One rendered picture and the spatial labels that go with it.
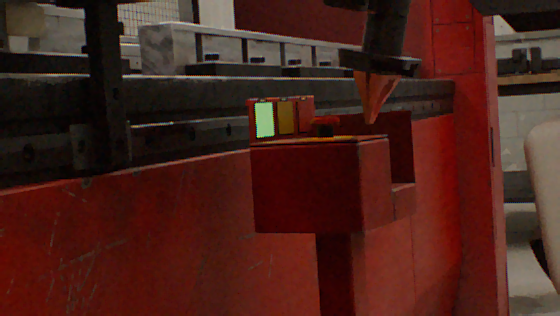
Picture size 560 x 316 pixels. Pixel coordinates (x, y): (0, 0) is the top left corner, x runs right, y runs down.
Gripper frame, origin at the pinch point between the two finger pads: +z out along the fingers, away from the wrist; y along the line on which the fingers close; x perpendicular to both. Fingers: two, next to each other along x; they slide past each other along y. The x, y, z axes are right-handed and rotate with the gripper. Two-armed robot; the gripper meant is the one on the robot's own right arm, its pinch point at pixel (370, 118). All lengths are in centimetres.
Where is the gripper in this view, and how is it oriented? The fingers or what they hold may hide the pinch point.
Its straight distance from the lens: 136.0
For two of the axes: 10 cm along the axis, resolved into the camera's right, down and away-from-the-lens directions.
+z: -1.5, 9.7, 1.8
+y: -8.7, -2.1, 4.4
